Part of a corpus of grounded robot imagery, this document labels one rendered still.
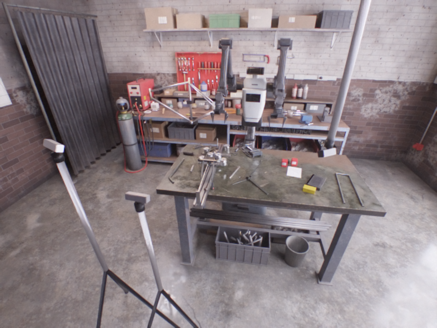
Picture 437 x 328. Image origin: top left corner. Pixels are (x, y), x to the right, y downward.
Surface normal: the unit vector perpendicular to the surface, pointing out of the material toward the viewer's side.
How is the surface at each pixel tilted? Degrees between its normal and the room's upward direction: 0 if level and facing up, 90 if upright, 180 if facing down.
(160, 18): 90
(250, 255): 90
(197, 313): 0
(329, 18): 90
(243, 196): 0
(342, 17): 90
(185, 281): 0
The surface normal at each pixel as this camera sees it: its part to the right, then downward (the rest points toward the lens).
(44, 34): 0.52, 0.44
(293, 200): 0.00, -0.87
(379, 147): -0.16, 0.49
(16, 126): 0.99, 0.08
